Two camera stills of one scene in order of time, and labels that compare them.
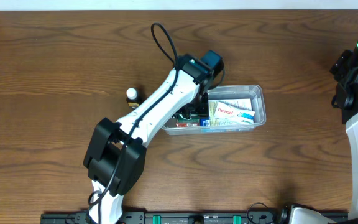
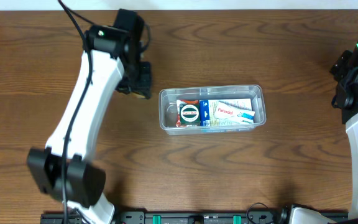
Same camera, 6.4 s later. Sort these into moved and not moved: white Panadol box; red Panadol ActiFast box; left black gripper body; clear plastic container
Moved: red Panadol ActiFast box; left black gripper body
Not moved: white Panadol box; clear plastic container
